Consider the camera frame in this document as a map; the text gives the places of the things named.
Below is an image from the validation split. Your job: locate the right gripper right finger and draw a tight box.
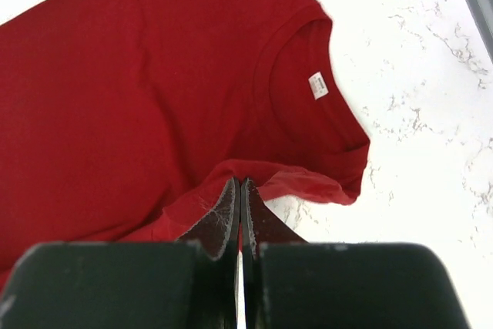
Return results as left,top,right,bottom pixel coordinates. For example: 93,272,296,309
240,178,306,328

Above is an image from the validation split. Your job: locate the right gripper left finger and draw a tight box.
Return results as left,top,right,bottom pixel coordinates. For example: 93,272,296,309
178,178,241,328

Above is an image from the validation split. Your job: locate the dark red t shirt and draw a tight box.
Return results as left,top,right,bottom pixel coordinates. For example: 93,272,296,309
1,0,370,281

